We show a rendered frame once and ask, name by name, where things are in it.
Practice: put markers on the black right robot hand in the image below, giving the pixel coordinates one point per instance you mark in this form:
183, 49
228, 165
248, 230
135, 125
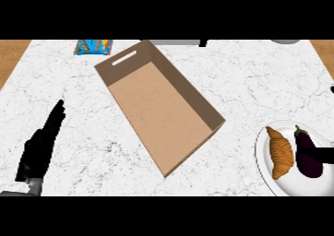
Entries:
329, 155

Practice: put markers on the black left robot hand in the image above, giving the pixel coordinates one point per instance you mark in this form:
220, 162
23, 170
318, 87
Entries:
36, 150

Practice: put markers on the golden brown croissant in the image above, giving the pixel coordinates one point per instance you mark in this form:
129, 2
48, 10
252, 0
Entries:
280, 153

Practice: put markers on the white plate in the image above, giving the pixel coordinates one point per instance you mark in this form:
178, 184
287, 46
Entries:
304, 186

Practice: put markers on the brown cardboard box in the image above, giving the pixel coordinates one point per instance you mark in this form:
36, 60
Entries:
163, 116

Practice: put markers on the dark purple eggplant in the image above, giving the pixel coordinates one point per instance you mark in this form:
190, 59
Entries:
308, 166

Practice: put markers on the blue and orange snack packet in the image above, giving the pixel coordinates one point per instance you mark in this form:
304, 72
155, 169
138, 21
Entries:
93, 47

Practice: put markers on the grey round object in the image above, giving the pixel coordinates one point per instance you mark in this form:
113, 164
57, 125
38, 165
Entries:
285, 41

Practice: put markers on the black appliance part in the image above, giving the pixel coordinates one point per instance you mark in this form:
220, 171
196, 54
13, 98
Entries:
202, 43

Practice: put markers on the grey flat appliance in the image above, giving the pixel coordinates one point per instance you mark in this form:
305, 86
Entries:
172, 42

